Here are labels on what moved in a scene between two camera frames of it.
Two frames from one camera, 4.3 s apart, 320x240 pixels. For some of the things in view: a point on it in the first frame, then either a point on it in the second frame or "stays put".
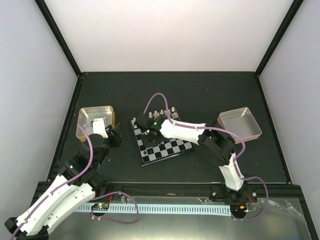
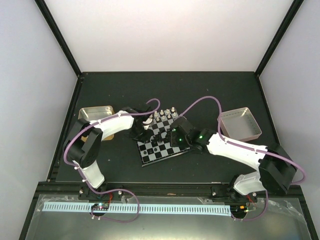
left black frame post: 59,35 stays put
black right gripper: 147,143 → 173,141
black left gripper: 116,136 → 145,139
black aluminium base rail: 270,191 stays put
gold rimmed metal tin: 87,115 stays put
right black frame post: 278,36 stays put
